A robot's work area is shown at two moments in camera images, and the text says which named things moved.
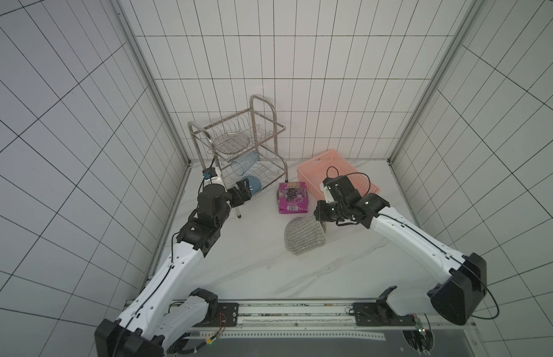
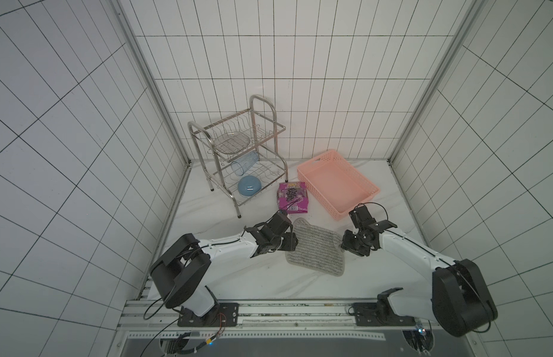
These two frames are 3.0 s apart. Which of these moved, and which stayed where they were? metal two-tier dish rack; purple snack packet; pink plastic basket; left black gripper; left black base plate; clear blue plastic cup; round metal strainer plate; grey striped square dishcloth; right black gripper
Moved: grey striped square dishcloth; right black gripper; left black gripper
Stayed: purple snack packet; round metal strainer plate; pink plastic basket; left black base plate; metal two-tier dish rack; clear blue plastic cup
